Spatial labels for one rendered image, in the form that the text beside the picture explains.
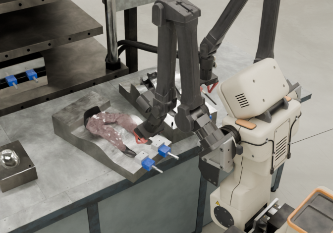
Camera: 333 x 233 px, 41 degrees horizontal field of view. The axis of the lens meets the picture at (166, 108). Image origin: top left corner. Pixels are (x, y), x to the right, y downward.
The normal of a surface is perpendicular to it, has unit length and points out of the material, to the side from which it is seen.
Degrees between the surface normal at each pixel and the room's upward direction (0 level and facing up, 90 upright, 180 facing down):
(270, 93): 48
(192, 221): 90
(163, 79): 90
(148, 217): 90
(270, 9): 83
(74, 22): 0
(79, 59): 0
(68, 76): 0
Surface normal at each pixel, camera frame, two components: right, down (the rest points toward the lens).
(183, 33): -0.63, 0.54
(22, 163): 0.03, -0.80
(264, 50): -0.56, 0.24
